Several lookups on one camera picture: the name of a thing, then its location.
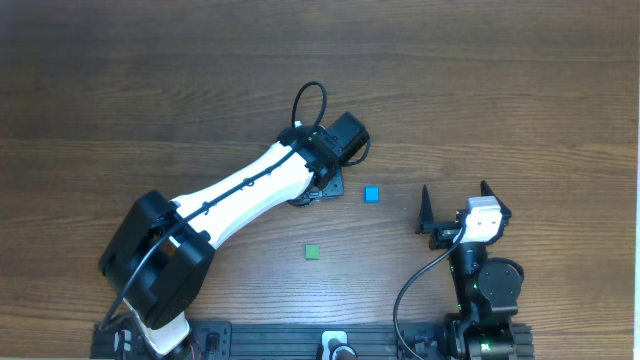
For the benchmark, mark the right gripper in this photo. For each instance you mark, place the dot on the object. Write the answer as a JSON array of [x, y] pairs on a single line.
[[445, 234]]

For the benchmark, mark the blue cube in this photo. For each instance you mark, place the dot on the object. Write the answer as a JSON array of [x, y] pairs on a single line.
[[371, 194]]

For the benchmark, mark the green cube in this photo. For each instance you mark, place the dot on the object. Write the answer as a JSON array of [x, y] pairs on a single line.
[[312, 251]]

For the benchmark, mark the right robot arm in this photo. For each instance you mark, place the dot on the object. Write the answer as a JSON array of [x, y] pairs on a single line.
[[492, 287]]

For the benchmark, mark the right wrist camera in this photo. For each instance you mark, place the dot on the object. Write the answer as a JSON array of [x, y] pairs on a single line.
[[482, 220]]

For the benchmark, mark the mounting rail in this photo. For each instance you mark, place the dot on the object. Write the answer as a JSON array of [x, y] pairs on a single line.
[[280, 342]]

